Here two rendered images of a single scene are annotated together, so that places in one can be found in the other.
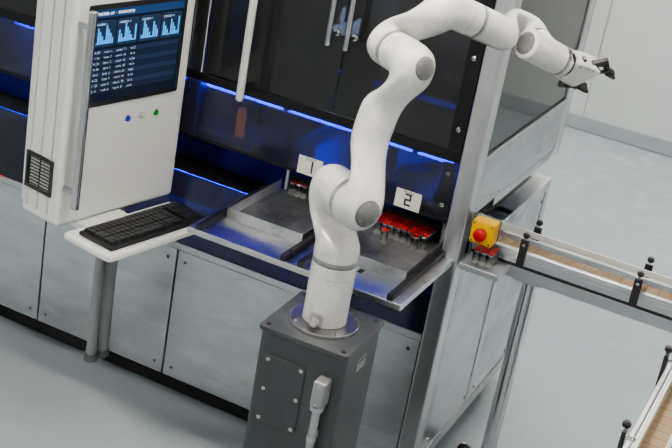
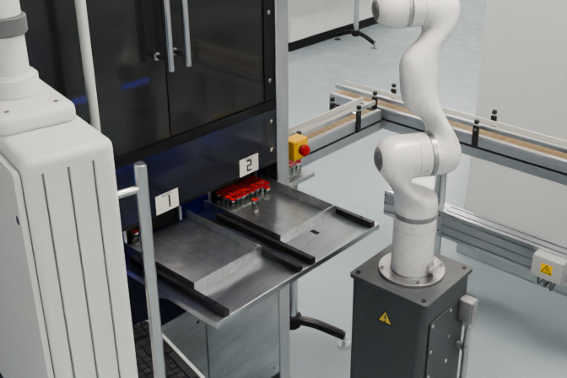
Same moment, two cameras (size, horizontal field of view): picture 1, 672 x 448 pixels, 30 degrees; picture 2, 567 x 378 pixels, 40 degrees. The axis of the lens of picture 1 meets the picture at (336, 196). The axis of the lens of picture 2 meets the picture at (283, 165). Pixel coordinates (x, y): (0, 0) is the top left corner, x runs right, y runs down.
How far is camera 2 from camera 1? 326 cm
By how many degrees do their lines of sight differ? 63
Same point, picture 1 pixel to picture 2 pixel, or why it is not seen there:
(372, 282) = (337, 229)
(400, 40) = not seen: outside the picture
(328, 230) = (419, 191)
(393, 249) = (268, 208)
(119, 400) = not seen: outside the picture
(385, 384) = (263, 318)
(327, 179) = (416, 149)
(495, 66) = (284, 9)
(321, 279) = (432, 232)
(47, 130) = (105, 363)
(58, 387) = not seen: outside the picture
